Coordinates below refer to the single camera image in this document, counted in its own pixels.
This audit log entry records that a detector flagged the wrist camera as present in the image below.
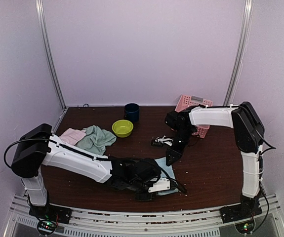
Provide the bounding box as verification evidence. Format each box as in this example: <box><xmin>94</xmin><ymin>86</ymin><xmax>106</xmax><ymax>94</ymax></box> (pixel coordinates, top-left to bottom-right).
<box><xmin>148</xmin><ymin>177</ymin><xmax>170</xmax><ymax>193</ymax></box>
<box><xmin>151</xmin><ymin>136</ymin><xmax>173</xmax><ymax>147</ymax></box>

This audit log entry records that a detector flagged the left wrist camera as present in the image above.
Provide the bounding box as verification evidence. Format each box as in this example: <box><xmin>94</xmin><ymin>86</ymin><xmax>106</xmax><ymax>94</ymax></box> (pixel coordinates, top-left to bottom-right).
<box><xmin>148</xmin><ymin>177</ymin><xmax>170</xmax><ymax>193</ymax></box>

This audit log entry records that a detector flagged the pink perforated plastic basket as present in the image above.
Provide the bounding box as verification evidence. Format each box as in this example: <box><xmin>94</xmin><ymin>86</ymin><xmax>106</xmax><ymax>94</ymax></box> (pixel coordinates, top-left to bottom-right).
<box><xmin>175</xmin><ymin>94</ymin><xmax>213</xmax><ymax>139</ymax></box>

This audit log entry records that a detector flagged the left aluminium frame post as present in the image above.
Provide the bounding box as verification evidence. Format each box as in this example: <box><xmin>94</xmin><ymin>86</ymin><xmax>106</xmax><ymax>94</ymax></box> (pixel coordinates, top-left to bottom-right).
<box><xmin>35</xmin><ymin>0</ymin><xmax>67</xmax><ymax>110</ymax></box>

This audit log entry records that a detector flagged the dark blue mug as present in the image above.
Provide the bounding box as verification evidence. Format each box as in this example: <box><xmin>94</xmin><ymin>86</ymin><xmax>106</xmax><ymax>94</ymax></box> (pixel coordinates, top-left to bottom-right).
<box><xmin>124</xmin><ymin>103</ymin><xmax>140</xmax><ymax>123</ymax></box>

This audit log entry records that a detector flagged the pink towel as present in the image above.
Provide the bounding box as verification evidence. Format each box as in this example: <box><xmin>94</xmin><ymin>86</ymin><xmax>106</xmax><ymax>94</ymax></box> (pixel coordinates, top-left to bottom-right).
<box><xmin>59</xmin><ymin>128</ymin><xmax>86</xmax><ymax>145</ymax></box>

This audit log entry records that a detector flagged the right aluminium frame post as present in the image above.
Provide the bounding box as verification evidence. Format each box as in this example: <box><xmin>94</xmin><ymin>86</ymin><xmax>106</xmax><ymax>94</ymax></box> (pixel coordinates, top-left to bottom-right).
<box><xmin>223</xmin><ymin>0</ymin><xmax>253</xmax><ymax>106</ymax></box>

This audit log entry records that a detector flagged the light blue towel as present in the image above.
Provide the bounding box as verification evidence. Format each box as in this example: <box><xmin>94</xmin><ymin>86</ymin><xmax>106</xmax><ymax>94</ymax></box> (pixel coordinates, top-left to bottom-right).
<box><xmin>155</xmin><ymin>157</ymin><xmax>179</xmax><ymax>196</ymax></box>

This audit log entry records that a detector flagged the lime green bowl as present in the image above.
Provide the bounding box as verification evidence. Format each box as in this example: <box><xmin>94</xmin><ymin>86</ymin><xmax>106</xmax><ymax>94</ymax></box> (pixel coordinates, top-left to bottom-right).
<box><xmin>112</xmin><ymin>119</ymin><xmax>134</xmax><ymax>138</ymax></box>

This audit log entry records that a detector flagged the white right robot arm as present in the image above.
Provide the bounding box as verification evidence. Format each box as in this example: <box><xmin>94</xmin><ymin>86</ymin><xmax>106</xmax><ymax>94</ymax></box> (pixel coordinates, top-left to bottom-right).
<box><xmin>165</xmin><ymin>101</ymin><xmax>275</xmax><ymax>218</ymax></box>

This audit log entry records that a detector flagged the mint green towel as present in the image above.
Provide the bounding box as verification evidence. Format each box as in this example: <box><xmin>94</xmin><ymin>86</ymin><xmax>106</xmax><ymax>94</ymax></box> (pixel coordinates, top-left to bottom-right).
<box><xmin>76</xmin><ymin>125</ymin><xmax>117</xmax><ymax>155</ymax></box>

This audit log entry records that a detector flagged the aluminium front rail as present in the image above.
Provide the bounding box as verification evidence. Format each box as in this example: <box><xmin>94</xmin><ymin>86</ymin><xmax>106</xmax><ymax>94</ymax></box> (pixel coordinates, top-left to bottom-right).
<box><xmin>1</xmin><ymin>195</ymin><xmax>284</xmax><ymax>237</ymax></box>

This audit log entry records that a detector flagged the aluminium frame post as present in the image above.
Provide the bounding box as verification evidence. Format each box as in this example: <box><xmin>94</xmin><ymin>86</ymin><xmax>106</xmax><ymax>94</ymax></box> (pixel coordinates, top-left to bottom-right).
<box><xmin>35</xmin><ymin>0</ymin><xmax>67</xmax><ymax>110</ymax></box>
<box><xmin>223</xmin><ymin>0</ymin><xmax>253</xmax><ymax>106</ymax></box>

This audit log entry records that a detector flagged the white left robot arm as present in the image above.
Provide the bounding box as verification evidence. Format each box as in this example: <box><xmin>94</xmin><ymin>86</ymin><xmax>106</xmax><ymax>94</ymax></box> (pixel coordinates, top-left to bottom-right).
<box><xmin>7</xmin><ymin>123</ymin><xmax>162</xmax><ymax>219</ymax></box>

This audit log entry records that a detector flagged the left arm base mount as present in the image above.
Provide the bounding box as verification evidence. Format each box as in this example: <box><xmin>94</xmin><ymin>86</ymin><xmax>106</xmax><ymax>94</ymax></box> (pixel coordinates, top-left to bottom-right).
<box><xmin>29</xmin><ymin>205</ymin><xmax>72</xmax><ymax>236</ymax></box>

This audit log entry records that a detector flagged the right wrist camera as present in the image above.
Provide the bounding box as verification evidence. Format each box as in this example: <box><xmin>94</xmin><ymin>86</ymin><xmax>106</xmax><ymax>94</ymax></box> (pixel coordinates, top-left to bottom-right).
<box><xmin>151</xmin><ymin>136</ymin><xmax>173</xmax><ymax>147</ymax></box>

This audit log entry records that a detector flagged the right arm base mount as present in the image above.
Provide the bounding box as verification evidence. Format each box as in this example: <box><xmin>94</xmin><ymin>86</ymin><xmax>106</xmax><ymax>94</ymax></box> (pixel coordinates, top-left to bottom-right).
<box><xmin>219</xmin><ymin>204</ymin><xmax>262</xmax><ymax>235</ymax></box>

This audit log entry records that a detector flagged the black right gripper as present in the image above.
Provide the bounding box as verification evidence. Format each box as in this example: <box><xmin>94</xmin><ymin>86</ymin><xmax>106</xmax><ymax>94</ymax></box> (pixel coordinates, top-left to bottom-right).
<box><xmin>166</xmin><ymin>126</ymin><xmax>194</xmax><ymax>166</ymax></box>

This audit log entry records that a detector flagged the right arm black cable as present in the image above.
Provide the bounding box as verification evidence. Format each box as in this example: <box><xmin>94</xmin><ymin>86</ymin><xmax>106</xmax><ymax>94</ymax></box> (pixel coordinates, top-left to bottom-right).
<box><xmin>230</xmin><ymin>103</ymin><xmax>277</xmax><ymax>234</ymax></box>

